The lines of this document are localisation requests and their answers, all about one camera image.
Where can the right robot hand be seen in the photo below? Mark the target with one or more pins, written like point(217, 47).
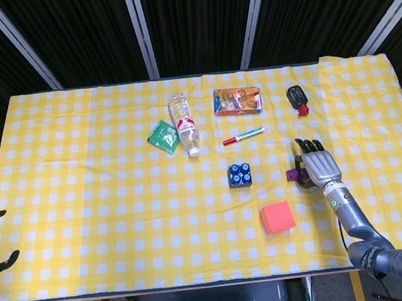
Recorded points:
point(320, 167)

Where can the purple toy brick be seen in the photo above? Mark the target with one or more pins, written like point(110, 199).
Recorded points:
point(293, 174)

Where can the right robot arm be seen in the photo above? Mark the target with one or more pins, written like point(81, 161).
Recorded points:
point(356, 219)

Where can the orange cube block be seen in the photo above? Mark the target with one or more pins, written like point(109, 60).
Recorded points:
point(278, 218)

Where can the blue toy brick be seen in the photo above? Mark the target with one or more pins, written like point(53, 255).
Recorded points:
point(239, 175)

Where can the small red toy piece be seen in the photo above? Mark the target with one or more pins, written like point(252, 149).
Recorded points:
point(303, 110)

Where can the black key fob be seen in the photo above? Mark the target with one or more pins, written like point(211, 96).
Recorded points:
point(296, 96)

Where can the red capped marker pen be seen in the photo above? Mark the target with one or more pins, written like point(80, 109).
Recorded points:
point(243, 136)

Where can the orange snack package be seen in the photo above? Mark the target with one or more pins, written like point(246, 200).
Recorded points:
point(237, 101)

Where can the yellow checkered tablecloth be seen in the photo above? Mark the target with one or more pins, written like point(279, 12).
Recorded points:
point(120, 211)

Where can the clear plastic water bottle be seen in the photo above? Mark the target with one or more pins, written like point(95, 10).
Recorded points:
point(184, 123)

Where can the green foil packet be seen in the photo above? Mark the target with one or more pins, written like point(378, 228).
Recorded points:
point(162, 137)

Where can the grey partition post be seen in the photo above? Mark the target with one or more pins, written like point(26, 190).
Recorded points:
point(140, 29)
point(254, 15)
point(386, 19)
point(19, 44)

